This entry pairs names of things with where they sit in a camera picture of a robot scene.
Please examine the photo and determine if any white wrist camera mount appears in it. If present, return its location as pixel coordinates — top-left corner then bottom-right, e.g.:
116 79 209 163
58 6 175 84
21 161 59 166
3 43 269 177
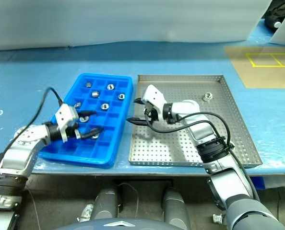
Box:
142 84 167 123
55 103 81 144

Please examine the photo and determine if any white backdrop panel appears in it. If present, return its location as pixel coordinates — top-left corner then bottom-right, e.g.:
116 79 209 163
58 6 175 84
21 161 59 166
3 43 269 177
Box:
0 0 273 52

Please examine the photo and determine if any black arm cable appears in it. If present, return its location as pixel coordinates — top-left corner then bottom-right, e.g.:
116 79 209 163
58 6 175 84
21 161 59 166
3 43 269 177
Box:
143 112 262 203
0 87 63 177

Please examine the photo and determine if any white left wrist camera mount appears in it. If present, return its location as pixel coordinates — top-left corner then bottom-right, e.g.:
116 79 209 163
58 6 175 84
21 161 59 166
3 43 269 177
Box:
55 103 81 144

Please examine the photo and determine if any brown cardboard sheet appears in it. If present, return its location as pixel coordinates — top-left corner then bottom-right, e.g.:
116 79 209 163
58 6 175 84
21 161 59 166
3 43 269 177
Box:
224 45 285 89

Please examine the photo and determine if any blue crate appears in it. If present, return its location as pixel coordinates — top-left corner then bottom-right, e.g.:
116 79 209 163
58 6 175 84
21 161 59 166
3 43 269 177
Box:
250 176 265 190

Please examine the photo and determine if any dark grey rounded cylinder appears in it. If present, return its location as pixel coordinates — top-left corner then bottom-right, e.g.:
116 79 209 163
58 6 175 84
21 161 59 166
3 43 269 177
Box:
91 186 121 220
162 186 191 225

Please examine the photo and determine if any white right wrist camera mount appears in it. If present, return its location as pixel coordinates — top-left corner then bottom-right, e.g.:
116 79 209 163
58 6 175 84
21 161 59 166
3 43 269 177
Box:
142 84 167 123

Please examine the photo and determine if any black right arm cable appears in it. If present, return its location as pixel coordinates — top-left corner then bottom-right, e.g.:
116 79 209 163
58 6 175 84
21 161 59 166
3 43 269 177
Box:
143 112 262 203

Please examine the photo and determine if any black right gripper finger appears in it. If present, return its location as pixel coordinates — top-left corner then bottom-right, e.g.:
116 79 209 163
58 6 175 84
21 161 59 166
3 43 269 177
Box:
132 97 147 106
127 116 148 127

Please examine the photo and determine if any perforated metal tray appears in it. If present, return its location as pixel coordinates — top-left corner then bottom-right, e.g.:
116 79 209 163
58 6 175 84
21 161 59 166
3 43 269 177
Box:
128 74 263 168

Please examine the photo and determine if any blue compartment tray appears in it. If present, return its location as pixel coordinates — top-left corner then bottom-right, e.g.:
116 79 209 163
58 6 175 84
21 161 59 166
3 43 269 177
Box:
38 73 134 170

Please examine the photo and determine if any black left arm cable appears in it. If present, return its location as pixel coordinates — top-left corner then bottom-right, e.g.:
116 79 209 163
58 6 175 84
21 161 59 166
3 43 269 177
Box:
0 87 63 177

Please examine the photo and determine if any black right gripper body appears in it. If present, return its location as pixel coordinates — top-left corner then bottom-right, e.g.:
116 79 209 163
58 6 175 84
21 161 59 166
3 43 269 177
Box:
143 102 159 127

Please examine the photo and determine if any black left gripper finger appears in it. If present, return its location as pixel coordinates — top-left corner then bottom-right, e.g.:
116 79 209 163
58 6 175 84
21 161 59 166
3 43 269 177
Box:
78 109 98 117
80 127 104 140

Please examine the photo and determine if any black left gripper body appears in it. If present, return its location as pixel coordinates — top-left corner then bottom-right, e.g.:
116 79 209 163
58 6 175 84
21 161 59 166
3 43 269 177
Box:
66 117 83 140

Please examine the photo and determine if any grey rounded robot torso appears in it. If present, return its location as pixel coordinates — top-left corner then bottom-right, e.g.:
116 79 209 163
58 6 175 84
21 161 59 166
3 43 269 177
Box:
68 217 172 230

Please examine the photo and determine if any black bag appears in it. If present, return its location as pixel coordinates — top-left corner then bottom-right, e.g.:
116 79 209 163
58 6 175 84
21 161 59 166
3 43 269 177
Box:
263 0 285 31

